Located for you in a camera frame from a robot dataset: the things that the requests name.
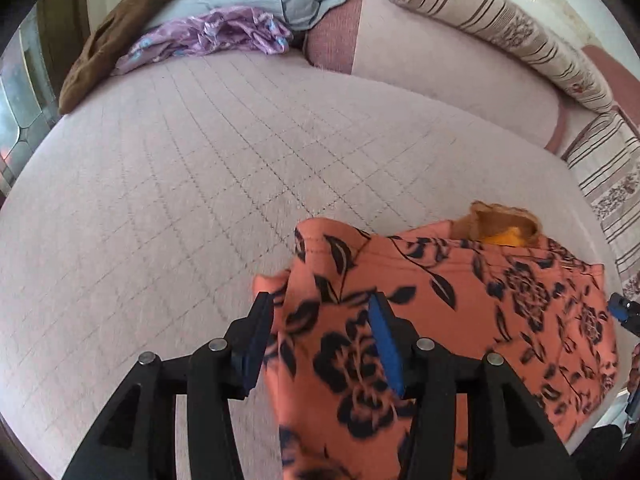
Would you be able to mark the striped floral side pillow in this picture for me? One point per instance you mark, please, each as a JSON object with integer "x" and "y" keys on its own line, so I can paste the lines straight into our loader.
{"x": 605, "y": 162}

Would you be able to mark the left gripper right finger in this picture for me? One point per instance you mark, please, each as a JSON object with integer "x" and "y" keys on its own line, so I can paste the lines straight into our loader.
{"x": 509, "y": 436}

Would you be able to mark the orange black floral blouse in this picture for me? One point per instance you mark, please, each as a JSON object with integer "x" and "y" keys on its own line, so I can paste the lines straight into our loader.
{"x": 530, "y": 300}

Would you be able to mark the pink quilted corner cushion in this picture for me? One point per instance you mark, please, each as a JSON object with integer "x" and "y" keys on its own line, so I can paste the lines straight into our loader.
{"x": 624, "y": 85}

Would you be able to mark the stained glass window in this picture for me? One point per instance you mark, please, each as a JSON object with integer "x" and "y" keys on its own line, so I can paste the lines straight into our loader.
{"x": 28, "y": 104}

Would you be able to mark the person's right hand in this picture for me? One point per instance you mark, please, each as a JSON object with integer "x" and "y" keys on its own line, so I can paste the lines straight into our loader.
{"x": 633, "y": 380}

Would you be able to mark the striped floral bolster pillow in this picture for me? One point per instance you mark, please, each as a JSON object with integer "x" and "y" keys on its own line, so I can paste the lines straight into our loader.
{"x": 508, "y": 27}

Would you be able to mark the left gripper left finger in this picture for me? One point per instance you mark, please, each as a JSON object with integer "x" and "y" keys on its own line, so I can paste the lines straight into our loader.
{"x": 133, "y": 437}

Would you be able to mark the pink quilted bed cover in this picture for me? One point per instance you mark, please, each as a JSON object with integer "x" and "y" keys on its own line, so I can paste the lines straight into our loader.
{"x": 143, "y": 216}

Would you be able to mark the pink quilted back cushion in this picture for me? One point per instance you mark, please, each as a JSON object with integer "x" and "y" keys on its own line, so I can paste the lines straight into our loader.
{"x": 377, "y": 40}

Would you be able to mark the brown garment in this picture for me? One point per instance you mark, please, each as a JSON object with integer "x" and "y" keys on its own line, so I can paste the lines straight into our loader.
{"x": 111, "y": 39}

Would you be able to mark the purple satin garment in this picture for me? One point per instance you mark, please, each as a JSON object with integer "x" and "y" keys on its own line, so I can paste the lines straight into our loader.
{"x": 241, "y": 28}

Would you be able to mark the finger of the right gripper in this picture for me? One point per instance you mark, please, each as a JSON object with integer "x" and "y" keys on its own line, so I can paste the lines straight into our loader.
{"x": 618, "y": 306}

